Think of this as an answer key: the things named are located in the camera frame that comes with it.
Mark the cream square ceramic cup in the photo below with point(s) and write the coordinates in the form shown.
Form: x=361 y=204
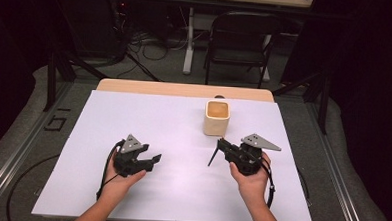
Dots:
x=216 y=124

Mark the person's right hand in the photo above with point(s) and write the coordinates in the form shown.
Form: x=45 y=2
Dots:
x=252 y=188

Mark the light wooden table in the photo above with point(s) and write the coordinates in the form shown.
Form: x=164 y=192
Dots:
x=185 y=89

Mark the black metal stand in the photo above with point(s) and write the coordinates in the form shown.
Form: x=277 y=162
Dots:
x=51 y=84
x=323 y=106

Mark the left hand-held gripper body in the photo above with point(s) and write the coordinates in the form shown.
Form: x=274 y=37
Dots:
x=126 y=161

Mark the aluminium floor rail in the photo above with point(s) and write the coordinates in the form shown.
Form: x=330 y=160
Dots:
x=338 y=176
x=22 y=153

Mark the person's left hand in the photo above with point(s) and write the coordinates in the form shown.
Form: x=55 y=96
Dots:
x=117 y=185

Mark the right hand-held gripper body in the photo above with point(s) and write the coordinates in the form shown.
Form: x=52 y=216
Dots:
x=248 y=159

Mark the black folding chair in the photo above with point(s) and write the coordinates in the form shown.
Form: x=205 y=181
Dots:
x=239 y=55

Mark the white table leg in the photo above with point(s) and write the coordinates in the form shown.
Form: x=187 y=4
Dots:
x=266 y=73
x=188 y=50

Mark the dark green pencil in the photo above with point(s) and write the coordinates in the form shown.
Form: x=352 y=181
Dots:
x=213 y=158

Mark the white paper sheet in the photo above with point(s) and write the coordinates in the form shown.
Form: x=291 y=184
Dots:
x=181 y=176

